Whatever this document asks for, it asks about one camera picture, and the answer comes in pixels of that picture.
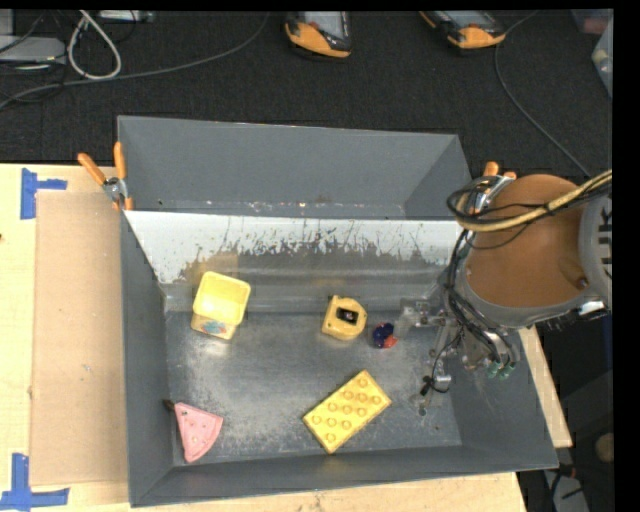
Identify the brown cardboard board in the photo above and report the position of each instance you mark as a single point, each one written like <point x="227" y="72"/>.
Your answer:
<point x="75" y="340"/>

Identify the pink wedge toy slice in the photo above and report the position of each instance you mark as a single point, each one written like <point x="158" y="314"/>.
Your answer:
<point x="197" y="430"/>

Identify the yellow tape measure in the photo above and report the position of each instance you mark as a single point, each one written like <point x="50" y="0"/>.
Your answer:
<point x="334" y="325"/>

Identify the grey metal bin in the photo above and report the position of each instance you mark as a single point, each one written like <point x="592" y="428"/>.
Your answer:
<point x="300" y="380"/>

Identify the yellow studded flat block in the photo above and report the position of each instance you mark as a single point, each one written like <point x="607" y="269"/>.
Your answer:
<point x="345" y="412"/>

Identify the yellow plastic cup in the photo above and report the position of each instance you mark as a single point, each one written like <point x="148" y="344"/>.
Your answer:
<point x="220" y="302"/>

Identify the blue and orange small toy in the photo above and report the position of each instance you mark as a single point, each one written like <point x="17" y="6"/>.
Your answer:
<point x="383" y="334"/>

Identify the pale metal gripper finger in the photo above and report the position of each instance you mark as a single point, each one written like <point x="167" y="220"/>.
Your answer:
<point x="414" y="312"/>
<point x="436" y="387"/>

